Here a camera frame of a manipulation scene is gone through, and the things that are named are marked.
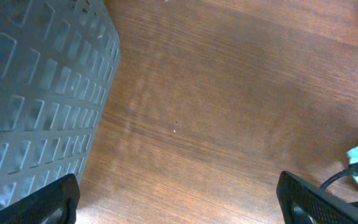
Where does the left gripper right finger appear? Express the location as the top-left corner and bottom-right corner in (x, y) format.
(276, 171), (358, 224)

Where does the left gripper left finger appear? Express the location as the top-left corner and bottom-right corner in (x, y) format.
(0, 174), (80, 223)

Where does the grey plastic mesh basket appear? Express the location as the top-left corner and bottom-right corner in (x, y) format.
(0, 0), (121, 210)

